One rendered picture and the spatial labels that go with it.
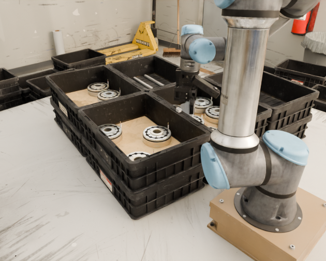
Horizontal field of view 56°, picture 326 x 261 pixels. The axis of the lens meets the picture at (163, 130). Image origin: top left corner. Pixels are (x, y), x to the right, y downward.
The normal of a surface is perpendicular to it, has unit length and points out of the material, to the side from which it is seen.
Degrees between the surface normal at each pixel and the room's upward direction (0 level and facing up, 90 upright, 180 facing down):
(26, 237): 0
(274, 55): 90
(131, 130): 0
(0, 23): 90
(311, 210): 2
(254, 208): 71
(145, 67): 90
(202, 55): 87
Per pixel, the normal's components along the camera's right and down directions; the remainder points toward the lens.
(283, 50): -0.71, 0.36
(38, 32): 0.70, 0.37
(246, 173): 0.22, 0.33
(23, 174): 0.01, -0.86
